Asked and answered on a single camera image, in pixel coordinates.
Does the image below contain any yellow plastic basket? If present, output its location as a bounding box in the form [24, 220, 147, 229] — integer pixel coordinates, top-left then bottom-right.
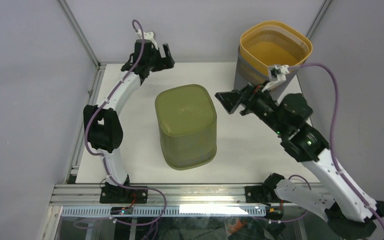
[238, 20, 313, 76]

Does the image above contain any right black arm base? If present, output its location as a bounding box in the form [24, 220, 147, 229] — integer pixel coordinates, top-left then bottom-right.
[244, 173, 285, 206]

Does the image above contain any green plastic basket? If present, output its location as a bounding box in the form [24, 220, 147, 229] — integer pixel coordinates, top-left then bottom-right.
[154, 84, 218, 171]

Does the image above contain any grey plastic basket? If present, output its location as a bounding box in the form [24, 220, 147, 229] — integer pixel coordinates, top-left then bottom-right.
[233, 50, 297, 100]

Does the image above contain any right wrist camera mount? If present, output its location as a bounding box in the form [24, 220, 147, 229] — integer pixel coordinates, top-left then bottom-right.
[261, 64, 290, 92]

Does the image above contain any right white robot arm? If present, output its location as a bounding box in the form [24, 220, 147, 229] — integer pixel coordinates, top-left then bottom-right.
[215, 85, 384, 240]

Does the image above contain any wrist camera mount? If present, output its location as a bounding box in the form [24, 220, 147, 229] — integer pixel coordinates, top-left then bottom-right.
[261, 64, 290, 92]
[136, 29, 160, 50]

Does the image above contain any aluminium front rail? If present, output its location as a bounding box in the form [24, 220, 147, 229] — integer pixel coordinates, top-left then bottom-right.
[49, 183, 332, 207]

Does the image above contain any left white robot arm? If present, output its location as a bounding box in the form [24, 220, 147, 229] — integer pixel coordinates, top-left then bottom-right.
[83, 40, 175, 203]

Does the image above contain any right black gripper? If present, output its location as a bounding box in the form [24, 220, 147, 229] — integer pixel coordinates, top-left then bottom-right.
[213, 80, 286, 136]

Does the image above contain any white slotted cable duct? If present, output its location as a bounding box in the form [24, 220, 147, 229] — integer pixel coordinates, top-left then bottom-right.
[61, 203, 266, 218]

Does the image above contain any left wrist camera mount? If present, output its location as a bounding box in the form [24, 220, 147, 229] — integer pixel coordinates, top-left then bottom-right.
[136, 29, 160, 50]

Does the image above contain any orange object under table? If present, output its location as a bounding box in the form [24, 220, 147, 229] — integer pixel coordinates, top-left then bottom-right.
[226, 217, 247, 234]

